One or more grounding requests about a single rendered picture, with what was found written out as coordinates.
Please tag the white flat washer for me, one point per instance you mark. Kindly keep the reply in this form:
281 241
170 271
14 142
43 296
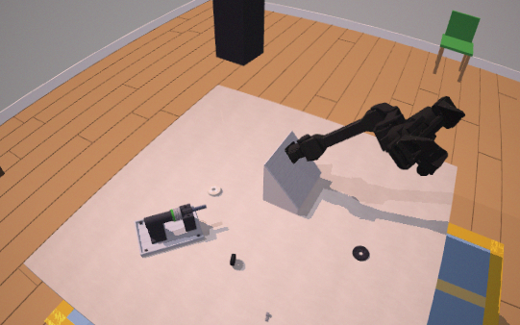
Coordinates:
216 189

